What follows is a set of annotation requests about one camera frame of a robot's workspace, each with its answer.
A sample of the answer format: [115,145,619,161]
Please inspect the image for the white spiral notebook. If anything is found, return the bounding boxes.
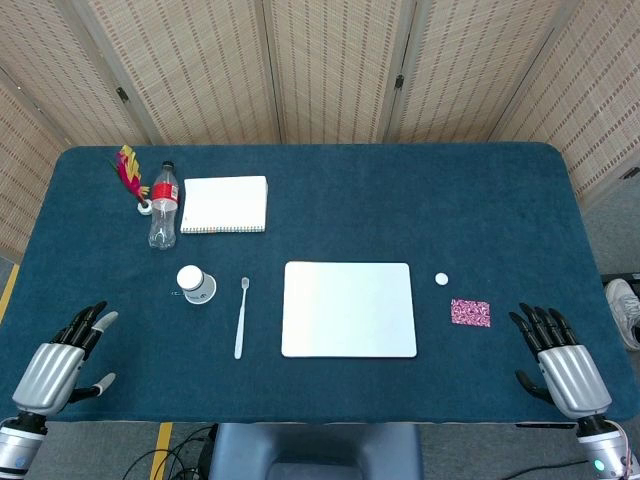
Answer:
[180,175,269,235]

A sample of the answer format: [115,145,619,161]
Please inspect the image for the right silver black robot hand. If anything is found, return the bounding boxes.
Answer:
[508,302,614,419]

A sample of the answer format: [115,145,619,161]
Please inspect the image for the white rectangular board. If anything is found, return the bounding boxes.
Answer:
[280,260,418,359]

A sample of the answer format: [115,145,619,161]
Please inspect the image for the white paper cup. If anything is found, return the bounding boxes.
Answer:
[175,264,219,305]

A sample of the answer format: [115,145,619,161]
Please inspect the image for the clear plastic bottle red label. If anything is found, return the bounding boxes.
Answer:
[147,160,180,251]

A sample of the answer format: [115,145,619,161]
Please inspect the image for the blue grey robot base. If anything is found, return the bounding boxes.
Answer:
[207,422,425,480]

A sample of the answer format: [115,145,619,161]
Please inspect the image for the pink yellow feather shuttlecock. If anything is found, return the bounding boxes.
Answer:
[110,144,154,216]

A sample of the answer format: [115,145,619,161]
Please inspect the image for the dark teal tablecloth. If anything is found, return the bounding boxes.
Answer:
[0,142,640,425]

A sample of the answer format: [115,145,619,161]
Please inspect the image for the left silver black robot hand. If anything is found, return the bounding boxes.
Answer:
[12,299,120,416]

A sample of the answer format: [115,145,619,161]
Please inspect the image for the white sneaker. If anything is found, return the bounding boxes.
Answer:
[604,278,640,351]

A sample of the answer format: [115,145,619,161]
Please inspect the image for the black floor cables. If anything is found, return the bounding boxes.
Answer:
[122,424,219,480]

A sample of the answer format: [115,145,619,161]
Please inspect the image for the white toothbrush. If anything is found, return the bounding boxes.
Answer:
[233,276,251,361]

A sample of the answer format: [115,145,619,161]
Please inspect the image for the pink white patterned card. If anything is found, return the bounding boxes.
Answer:
[450,298,492,328]

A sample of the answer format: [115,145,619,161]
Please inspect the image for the woven bamboo folding screen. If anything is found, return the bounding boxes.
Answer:
[0,0,640,261]

